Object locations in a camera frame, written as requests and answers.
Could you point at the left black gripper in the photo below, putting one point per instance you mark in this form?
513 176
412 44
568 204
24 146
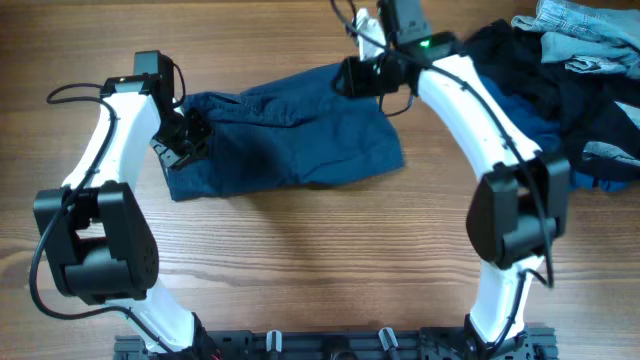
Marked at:
176 151

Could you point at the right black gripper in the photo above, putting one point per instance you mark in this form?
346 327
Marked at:
347 78

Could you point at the dark blue shorts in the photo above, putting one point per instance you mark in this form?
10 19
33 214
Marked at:
293 132

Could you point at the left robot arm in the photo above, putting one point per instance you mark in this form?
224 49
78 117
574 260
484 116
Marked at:
97 254

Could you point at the bright blue garment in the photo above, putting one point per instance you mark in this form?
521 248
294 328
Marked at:
546 134

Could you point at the black garment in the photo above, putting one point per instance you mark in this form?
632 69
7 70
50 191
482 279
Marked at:
586 108

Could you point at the light grey denim garment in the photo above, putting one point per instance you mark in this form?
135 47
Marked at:
584 39

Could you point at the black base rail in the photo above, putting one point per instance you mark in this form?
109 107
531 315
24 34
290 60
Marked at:
425 343

